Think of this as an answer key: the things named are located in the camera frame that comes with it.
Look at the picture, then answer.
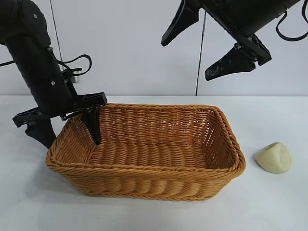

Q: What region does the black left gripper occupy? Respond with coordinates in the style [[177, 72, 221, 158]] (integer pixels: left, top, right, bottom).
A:
[[13, 71, 107, 150]]

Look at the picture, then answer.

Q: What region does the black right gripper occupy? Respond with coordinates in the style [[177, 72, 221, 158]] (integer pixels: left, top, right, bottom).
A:
[[160, 0, 287, 82]]

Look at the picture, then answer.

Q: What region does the pale yellow egg yolk pastry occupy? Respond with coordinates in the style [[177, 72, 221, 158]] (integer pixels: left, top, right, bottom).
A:
[[256, 141, 293, 174]]

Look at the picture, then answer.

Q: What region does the brown woven wicker basket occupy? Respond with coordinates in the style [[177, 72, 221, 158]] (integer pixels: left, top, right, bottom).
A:
[[45, 103, 246, 201]]

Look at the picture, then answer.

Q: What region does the thin black hanging cable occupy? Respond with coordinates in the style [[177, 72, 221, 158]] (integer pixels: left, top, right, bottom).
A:
[[49, 0, 64, 71], [195, 9, 207, 97]]

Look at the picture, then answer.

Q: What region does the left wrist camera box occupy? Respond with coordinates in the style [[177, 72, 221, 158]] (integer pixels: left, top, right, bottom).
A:
[[63, 68, 83, 85]]

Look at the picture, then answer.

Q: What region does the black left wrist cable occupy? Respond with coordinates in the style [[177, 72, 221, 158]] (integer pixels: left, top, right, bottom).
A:
[[56, 54, 93, 73]]

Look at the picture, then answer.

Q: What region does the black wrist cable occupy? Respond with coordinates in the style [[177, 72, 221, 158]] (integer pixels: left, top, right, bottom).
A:
[[275, 11, 308, 42], [56, 54, 93, 73]]

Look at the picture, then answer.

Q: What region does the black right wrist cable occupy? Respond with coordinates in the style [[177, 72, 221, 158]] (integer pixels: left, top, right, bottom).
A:
[[275, 11, 308, 42]]

